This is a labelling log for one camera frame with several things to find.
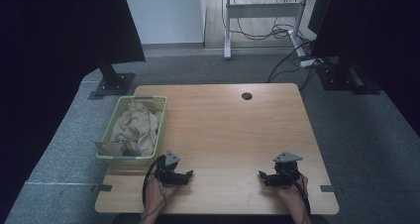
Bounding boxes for black curtain with stand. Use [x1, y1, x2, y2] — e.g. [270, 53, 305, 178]
[310, 0, 420, 137]

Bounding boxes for white power strip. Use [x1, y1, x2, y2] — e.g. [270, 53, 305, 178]
[299, 57, 325, 68]

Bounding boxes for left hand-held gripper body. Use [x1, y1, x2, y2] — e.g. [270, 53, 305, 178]
[154, 150, 182, 187]

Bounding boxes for green plastic basket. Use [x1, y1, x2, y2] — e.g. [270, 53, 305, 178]
[95, 95, 168, 166]

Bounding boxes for large black curtain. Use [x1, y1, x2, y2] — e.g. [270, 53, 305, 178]
[0, 0, 147, 218]

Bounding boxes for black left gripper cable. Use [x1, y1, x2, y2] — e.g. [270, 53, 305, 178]
[142, 154, 166, 209]

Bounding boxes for person's right hand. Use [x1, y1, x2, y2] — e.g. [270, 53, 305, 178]
[276, 174, 311, 215]

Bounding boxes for white desk frame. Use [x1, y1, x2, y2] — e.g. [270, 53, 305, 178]
[214, 0, 313, 60]

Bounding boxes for person's left hand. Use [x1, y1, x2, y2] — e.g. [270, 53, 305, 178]
[143, 174, 177, 214]

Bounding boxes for bundle of black cables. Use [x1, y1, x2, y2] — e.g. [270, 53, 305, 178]
[230, 0, 312, 42]

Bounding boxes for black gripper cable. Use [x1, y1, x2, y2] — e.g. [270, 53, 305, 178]
[142, 154, 166, 209]
[279, 167, 312, 217]

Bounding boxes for black metal stand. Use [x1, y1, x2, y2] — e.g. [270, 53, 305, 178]
[93, 56, 137, 97]

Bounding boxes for beige shorts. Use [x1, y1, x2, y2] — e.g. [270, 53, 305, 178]
[94, 101, 159, 158]

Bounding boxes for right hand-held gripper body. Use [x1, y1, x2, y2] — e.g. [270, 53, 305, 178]
[272, 152, 303, 187]

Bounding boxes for black floor cable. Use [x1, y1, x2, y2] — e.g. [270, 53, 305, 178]
[265, 40, 313, 84]

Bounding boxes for black stand base plate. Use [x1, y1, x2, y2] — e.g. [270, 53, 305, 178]
[315, 63, 382, 96]

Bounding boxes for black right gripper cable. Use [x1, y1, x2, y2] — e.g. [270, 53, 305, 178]
[279, 167, 312, 217]

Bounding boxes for black monitor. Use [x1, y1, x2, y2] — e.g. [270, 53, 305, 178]
[307, 0, 335, 36]

